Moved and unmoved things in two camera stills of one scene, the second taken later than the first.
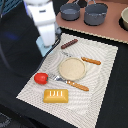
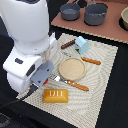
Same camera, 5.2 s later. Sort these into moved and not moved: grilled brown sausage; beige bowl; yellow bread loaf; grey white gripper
Moved: grey white gripper
Not moved: grilled brown sausage; yellow bread loaf; beige bowl
